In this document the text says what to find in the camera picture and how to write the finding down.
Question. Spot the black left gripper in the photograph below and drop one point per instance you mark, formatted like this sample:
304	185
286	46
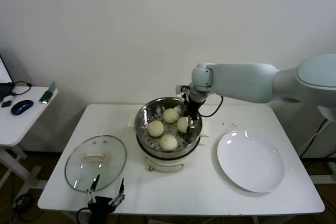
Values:
101	205

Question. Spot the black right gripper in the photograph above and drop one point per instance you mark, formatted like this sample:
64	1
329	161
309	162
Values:
193	106

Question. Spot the white steamed baozi bun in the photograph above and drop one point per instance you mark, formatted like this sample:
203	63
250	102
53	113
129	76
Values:
171	115
182	125
156	128
168	142

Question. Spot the oval glass pot lid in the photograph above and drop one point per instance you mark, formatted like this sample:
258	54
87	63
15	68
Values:
115	150

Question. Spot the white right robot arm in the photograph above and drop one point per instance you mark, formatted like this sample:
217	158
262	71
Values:
244	79

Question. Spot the perforated steel steamer basket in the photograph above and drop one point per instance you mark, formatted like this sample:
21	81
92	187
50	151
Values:
147	115

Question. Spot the large white plate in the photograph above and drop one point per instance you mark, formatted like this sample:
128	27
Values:
249	161

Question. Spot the white side desk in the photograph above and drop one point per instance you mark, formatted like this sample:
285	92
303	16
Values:
26	121

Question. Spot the green and white stapler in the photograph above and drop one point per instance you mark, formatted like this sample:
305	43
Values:
47	95

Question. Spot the blue computer mouse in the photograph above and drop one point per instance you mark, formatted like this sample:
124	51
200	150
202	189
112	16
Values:
22	106

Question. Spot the small black adapter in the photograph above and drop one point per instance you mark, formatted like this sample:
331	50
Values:
6	104

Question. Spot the black laptop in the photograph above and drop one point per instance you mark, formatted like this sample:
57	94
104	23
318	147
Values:
4	72

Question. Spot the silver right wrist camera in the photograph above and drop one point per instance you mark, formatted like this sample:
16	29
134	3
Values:
181	89

